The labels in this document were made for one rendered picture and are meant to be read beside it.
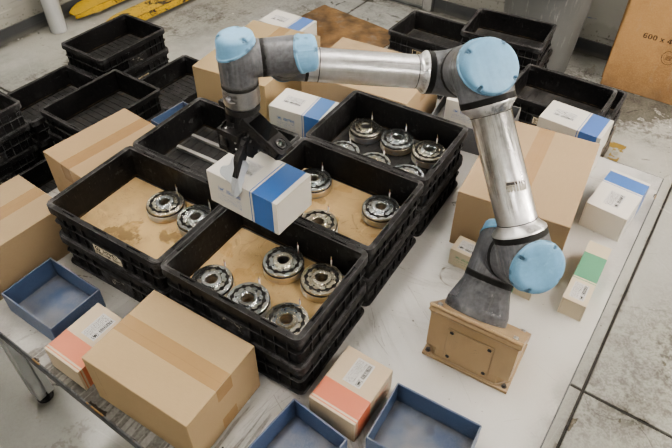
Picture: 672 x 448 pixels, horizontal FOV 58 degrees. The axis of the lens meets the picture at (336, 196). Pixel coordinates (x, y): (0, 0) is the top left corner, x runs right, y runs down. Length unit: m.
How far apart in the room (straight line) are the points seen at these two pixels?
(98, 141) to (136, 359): 0.83
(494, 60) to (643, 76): 2.88
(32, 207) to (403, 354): 1.07
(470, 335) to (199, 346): 0.60
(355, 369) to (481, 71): 0.71
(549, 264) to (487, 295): 0.19
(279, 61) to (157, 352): 0.68
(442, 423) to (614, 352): 1.27
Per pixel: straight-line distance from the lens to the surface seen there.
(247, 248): 1.62
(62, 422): 2.45
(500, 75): 1.25
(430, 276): 1.73
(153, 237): 1.70
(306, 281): 1.49
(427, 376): 1.54
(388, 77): 1.35
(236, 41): 1.17
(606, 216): 1.93
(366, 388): 1.42
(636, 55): 4.09
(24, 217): 1.84
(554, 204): 1.72
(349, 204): 1.72
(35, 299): 1.84
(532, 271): 1.32
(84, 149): 2.02
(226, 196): 1.39
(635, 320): 2.76
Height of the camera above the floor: 2.00
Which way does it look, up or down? 42 degrees down
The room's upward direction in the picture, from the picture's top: straight up
